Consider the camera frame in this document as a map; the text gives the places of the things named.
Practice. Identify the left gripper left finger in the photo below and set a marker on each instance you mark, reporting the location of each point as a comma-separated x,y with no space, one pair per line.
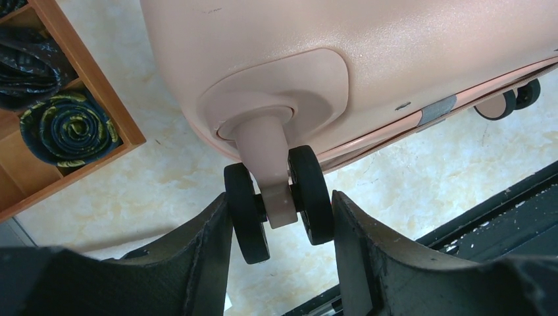
184,272

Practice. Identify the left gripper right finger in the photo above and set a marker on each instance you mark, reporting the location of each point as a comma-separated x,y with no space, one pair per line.
382,272

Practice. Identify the pink suitcase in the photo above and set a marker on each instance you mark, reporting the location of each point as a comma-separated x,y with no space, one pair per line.
294,89

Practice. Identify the wooden compartment tray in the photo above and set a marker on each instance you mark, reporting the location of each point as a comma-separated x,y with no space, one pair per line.
26,180

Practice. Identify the rolled yellow green tie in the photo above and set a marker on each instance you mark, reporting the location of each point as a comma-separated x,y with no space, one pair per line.
69,130

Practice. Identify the rolled dark brown tie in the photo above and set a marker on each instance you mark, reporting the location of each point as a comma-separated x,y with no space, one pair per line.
33,68

